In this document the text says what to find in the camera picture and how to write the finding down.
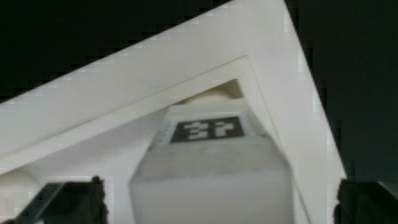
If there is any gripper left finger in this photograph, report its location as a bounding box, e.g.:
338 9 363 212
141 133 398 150
14 176 109 224

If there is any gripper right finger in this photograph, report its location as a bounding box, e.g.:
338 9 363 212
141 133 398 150
334 179 398 224

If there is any white U-shaped obstacle fence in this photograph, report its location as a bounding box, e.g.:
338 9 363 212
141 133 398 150
0 0 352 224

